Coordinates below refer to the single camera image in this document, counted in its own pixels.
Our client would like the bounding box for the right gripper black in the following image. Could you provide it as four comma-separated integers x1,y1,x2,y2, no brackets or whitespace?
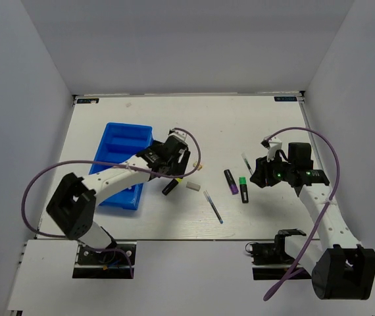
250,151,294,188

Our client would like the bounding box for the green cap black highlighter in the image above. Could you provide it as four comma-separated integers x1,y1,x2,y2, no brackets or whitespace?
239,176,249,203

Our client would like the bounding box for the yellow cap black highlighter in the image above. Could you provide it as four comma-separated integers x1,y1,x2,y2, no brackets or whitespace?
162,178,182,196

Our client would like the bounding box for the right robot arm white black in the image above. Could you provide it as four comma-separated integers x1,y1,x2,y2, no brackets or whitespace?
245,137,375,300

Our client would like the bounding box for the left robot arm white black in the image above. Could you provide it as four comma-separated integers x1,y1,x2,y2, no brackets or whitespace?
47,129,190,263

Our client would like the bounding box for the green ink pen refill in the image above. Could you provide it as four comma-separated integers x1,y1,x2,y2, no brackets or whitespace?
241,153,254,175

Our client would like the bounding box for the grey white eraser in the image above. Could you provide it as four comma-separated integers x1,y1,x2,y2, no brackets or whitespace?
186,182,201,192

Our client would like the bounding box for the purple cap black highlighter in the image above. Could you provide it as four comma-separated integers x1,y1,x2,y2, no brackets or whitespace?
223,169,239,195

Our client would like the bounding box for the blue ink pen refill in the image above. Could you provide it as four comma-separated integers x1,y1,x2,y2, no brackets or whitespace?
203,190,224,224

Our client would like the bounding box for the blue plastic compartment tray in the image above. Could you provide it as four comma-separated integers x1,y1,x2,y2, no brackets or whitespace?
94,122,153,211

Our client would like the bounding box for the right table corner label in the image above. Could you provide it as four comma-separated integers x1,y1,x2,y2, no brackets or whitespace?
274,95,297,102

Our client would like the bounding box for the table corner label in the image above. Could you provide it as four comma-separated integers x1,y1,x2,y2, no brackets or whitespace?
274,95,297,102
76,98,99,104

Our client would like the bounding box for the left table corner label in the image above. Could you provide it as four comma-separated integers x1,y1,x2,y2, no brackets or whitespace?
76,98,99,104

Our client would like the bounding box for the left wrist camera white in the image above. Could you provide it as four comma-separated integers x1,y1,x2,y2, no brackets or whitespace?
168,129,187,142

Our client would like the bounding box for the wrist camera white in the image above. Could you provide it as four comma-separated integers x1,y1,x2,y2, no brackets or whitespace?
261,136,282,162
168,129,187,142

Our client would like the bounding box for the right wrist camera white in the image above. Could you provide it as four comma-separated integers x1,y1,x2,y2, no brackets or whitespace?
261,136,282,162

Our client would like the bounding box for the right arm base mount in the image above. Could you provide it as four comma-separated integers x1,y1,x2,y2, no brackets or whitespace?
245,242,294,280

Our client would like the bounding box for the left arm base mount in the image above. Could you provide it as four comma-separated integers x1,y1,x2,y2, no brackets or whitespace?
72,243,137,279

